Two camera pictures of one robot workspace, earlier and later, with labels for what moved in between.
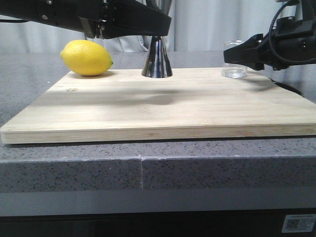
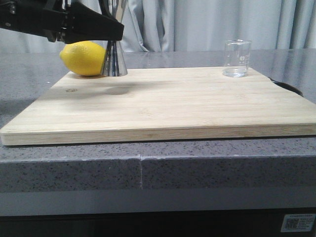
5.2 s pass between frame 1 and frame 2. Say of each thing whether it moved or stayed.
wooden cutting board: stayed
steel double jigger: moved
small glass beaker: stayed
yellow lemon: stayed
